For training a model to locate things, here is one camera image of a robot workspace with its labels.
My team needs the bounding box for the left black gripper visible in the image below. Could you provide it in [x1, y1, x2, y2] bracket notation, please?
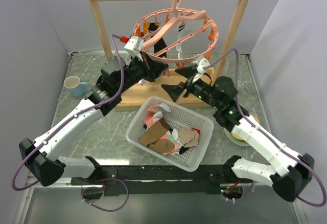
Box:
[116, 51, 168, 94]

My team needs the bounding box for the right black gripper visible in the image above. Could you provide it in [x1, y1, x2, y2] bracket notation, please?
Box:
[161, 66, 221, 110]

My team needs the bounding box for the wooden hanger rack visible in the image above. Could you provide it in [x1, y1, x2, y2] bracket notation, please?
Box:
[86, 0, 252, 111]

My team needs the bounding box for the pink round clip hanger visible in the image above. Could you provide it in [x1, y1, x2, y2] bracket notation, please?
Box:
[132, 0, 219, 68]

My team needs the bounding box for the white plastic basket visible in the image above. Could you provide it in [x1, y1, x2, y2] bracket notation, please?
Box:
[126, 96, 214, 172]

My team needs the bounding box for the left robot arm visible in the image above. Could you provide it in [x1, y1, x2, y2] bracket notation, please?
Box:
[19, 55, 168, 187]

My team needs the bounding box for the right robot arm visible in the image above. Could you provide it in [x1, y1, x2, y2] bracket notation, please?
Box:
[161, 67, 315, 202]

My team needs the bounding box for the pile of socks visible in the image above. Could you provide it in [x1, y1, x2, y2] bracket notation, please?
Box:
[138, 103, 200, 156]

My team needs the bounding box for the yellow bowl on plate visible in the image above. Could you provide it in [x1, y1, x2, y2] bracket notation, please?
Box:
[223, 114, 261, 147]

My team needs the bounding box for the light blue mug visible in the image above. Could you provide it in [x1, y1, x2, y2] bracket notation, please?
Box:
[63, 76, 88, 97]

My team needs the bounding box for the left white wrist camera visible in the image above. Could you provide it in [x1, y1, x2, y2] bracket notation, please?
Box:
[124, 36, 144, 61]

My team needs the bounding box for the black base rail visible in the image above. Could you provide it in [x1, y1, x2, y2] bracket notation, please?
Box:
[71, 165, 238, 196]

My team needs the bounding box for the aluminium frame rail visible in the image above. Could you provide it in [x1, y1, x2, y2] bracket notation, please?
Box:
[24, 164, 297, 189]

